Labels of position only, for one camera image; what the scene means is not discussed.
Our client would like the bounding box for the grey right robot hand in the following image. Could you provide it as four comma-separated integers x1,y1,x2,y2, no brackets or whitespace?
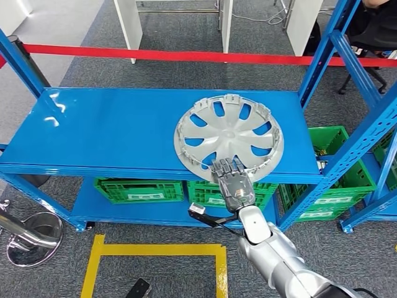
211,157,257,214

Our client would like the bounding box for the grey plastic wheel hubcap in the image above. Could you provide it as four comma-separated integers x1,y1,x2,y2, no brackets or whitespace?
174,94,285,184

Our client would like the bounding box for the wide blue metal shelf rack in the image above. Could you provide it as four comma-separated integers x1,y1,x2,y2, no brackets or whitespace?
0,0,397,243

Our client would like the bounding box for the large green plastic crate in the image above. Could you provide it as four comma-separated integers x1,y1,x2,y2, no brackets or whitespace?
277,126,377,223

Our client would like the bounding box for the red barrier tape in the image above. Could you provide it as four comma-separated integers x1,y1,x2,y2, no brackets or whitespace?
0,43,397,69

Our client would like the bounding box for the white table panel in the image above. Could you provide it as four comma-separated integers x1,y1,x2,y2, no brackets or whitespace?
274,0,324,58

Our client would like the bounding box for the white table with metal bar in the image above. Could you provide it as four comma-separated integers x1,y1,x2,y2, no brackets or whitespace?
113,0,234,65

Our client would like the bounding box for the black office chair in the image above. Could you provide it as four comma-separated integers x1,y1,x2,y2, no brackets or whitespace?
338,65,388,96

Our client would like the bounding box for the person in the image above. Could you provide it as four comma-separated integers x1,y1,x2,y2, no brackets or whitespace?
346,0,397,52

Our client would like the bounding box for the chrome stanchion with round base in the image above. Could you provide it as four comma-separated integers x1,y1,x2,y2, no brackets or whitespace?
0,199,65,268

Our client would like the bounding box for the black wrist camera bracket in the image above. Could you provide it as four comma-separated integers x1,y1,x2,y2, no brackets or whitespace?
195,212,246,237

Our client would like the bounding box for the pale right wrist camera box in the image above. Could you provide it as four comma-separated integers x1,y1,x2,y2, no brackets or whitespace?
188,202,207,217

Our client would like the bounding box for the white cable on floor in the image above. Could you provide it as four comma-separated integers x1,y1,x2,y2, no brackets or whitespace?
232,8,294,26

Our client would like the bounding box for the black stanchion post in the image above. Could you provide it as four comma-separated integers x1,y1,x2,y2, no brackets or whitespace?
8,35,52,188

